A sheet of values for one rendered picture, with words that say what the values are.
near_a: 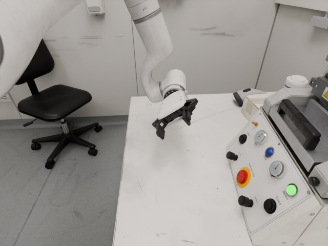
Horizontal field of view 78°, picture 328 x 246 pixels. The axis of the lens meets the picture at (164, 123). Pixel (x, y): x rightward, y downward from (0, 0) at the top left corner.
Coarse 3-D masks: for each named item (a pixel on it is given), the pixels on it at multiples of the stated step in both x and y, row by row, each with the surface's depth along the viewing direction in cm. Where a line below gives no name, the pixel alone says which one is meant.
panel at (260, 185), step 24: (264, 120) 60; (240, 144) 66; (264, 144) 56; (240, 168) 62; (264, 168) 53; (288, 168) 46; (240, 192) 57; (264, 192) 50; (312, 192) 39; (264, 216) 47
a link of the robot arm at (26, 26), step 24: (0, 0) 18; (24, 0) 22; (48, 0) 26; (72, 0) 32; (0, 24) 16; (24, 24) 20; (48, 24) 27; (0, 48) 16; (24, 48) 19; (0, 72) 16; (0, 96) 17
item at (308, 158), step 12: (276, 108) 55; (300, 108) 55; (312, 108) 50; (324, 108) 48; (276, 120) 54; (288, 120) 51; (312, 120) 50; (324, 120) 46; (288, 132) 48; (300, 132) 47; (324, 132) 46; (300, 144) 44; (324, 144) 43; (300, 156) 43; (312, 156) 40; (324, 156) 40; (312, 168) 40
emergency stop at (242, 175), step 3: (240, 171) 59; (243, 171) 58; (237, 174) 60; (240, 174) 59; (243, 174) 58; (246, 174) 57; (237, 177) 60; (240, 177) 58; (243, 177) 57; (246, 177) 57; (237, 180) 59; (240, 180) 58; (243, 180) 57; (240, 183) 58; (243, 183) 57
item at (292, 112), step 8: (280, 104) 52; (288, 104) 49; (280, 112) 53; (288, 112) 48; (296, 112) 46; (296, 120) 45; (304, 120) 44; (304, 128) 42; (312, 128) 41; (304, 136) 42; (312, 136) 40; (320, 136) 40; (304, 144) 42; (312, 144) 41
